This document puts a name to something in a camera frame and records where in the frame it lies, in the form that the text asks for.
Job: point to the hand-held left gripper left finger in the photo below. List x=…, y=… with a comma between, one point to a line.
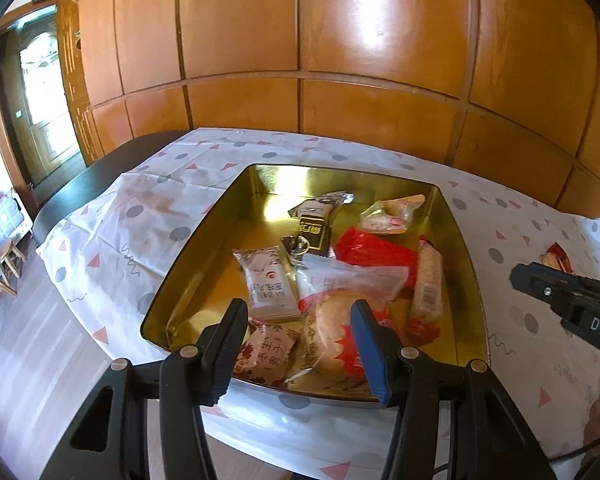
x=225, y=350

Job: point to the patterned white tablecloth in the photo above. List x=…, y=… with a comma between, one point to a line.
x=145, y=240

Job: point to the floral snack packet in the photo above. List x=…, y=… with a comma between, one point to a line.
x=270, y=355

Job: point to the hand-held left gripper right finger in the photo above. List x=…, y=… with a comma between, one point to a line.
x=370, y=355

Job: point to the carved wooden door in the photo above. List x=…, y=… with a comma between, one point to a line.
x=77, y=85

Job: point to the small red snack packet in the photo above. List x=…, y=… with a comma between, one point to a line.
x=555, y=255

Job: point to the gold tin box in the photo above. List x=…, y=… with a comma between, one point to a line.
x=275, y=195

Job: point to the wooden wardrobe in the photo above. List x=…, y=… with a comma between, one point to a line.
x=380, y=35

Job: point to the long rice bar packet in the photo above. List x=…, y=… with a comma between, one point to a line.
x=426, y=290

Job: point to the clear pastry packet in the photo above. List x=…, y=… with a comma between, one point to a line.
x=387, y=217

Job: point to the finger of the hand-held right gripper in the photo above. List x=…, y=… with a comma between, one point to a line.
x=535, y=282

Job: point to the clear plastic storage box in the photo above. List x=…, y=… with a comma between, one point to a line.
x=2, y=225

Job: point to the large clear bun packet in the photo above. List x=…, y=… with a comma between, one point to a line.
x=330, y=330

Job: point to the dark brown snack packet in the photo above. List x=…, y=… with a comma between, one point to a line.
x=314, y=230

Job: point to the wooden stool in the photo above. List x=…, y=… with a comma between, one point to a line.
x=10, y=257

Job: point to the white snack packet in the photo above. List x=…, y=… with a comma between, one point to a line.
x=270, y=285

